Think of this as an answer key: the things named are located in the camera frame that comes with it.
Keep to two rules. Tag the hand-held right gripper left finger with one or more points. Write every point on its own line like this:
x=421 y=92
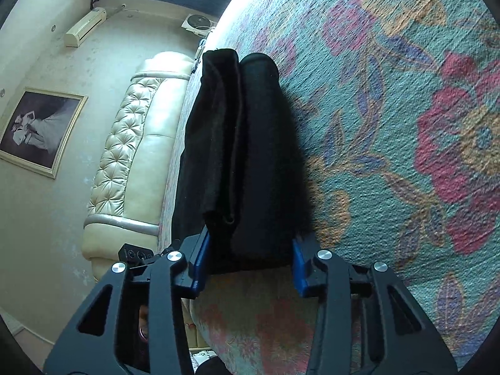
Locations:
x=201 y=258

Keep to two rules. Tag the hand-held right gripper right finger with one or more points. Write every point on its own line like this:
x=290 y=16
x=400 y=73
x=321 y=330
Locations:
x=299 y=269

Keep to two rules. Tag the black pants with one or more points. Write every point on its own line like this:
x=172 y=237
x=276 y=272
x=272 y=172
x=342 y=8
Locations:
x=254 y=164

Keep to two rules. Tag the cream tufted headboard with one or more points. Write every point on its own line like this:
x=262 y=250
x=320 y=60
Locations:
x=136 y=144

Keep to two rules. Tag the framed black-and-white picture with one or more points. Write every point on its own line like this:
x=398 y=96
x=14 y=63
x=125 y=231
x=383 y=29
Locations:
x=39 y=129

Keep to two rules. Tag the floral bedspread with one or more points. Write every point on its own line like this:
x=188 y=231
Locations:
x=390 y=105

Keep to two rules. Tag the cream air conditioner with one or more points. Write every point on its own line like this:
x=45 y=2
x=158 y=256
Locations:
x=84 y=27

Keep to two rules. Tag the white square fan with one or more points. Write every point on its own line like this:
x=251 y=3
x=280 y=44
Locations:
x=197 y=21

